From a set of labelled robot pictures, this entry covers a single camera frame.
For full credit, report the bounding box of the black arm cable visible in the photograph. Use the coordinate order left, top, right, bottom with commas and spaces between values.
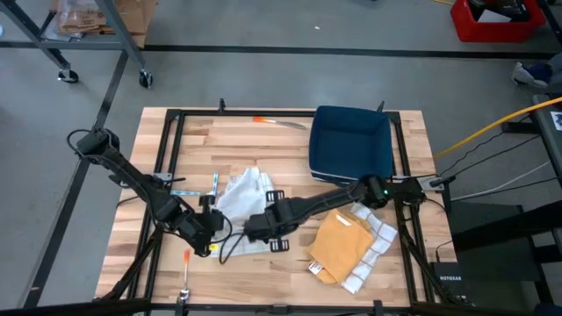
218, 231, 248, 266
65, 126, 234, 247

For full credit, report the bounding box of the yellow cable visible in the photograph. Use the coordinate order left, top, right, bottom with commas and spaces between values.
432, 96, 562, 160

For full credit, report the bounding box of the black Netgear box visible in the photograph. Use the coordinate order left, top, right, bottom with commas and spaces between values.
429, 262, 470, 306

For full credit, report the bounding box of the red plastic bin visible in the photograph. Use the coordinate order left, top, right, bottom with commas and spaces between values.
450, 0, 547, 44

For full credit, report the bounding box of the black electronic device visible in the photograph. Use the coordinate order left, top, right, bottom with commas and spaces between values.
466, 0, 530, 22

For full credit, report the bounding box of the black side table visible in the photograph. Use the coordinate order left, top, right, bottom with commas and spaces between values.
530, 90, 562, 188

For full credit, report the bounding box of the white checked towel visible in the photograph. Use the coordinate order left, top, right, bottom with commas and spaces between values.
340, 202, 399, 295

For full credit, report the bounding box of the thin black cable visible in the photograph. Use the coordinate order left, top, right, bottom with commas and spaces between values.
437, 114, 542, 177
116, 194, 146, 208

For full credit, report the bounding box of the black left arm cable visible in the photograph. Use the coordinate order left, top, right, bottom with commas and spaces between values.
65, 126, 234, 247

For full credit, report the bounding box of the yellow woven towel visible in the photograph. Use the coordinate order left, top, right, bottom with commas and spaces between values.
306, 208, 375, 285

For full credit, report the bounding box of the navy fabric basket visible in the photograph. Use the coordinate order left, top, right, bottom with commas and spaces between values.
308, 104, 394, 188

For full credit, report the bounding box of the grey metal cart frame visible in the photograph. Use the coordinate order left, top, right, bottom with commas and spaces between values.
0, 0, 153, 89

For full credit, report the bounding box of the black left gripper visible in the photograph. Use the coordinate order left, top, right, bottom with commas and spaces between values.
177, 194, 226, 259

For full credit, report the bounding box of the person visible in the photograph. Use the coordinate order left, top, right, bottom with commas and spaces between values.
511, 52, 562, 94

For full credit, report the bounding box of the black aluminium table frame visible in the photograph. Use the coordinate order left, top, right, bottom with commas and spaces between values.
91, 98, 478, 316

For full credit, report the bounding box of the silver knife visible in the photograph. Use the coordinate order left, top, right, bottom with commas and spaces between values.
253, 116, 307, 131

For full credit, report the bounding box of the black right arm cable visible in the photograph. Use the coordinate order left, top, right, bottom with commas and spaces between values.
218, 231, 248, 266

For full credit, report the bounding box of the clear plastic package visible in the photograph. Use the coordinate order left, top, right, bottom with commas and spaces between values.
55, 0, 109, 36

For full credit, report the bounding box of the grey cable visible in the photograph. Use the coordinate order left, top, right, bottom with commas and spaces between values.
450, 160, 553, 202

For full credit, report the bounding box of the white plain cloth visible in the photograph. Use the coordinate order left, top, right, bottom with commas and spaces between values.
209, 166, 277, 259

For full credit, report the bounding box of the cardboard box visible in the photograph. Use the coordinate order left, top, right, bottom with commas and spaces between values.
47, 0, 159, 49

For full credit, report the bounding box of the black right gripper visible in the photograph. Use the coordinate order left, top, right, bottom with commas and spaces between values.
243, 190, 308, 254

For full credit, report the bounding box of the black metal stand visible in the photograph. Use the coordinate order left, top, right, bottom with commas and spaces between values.
447, 199, 562, 316

